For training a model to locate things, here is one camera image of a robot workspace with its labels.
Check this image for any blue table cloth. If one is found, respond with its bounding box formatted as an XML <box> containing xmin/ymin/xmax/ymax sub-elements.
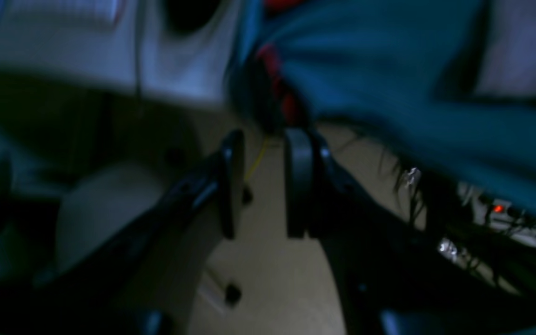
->
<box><xmin>230</xmin><ymin>0</ymin><xmax>536</xmax><ymax>211</ymax></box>

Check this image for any orange black clamp tool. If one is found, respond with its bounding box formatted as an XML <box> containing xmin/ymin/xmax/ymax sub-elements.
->
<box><xmin>254</xmin><ymin>44</ymin><xmax>308</xmax><ymax>134</ymax></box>

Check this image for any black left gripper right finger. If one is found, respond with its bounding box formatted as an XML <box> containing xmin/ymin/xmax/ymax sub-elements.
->
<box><xmin>284</xmin><ymin>128</ymin><xmax>436</xmax><ymax>335</ymax></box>

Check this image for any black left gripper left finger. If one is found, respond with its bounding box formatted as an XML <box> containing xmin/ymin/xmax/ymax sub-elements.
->
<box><xmin>35</xmin><ymin>129</ymin><xmax>245</xmax><ymax>298</ymax></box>

